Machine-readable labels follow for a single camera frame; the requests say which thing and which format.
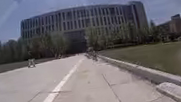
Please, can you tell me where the person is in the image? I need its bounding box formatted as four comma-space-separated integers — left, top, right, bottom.
89, 48, 100, 62
25, 49, 37, 69

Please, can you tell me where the large dark curved building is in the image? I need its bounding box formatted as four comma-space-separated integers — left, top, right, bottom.
17, 0, 152, 61

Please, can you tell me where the pale concrete slab pavement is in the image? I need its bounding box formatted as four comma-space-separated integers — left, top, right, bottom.
0, 41, 181, 102

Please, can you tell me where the row of trees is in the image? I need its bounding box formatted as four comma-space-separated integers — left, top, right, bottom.
0, 14, 166, 66

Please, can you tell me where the pale concrete kerb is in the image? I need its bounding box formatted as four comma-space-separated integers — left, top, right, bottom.
84, 40, 181, 102

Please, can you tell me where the white painted line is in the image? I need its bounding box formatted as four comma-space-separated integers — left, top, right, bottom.
15, 57, 91, 102

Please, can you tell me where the grass field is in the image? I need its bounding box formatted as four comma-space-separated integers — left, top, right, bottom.
97, 37, 181, 99

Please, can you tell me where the low brown building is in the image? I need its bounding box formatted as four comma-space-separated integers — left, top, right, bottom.
157, 13, 181, 43

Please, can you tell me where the dark ground strip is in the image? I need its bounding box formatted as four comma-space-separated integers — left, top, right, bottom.
0, 55, 59, 76

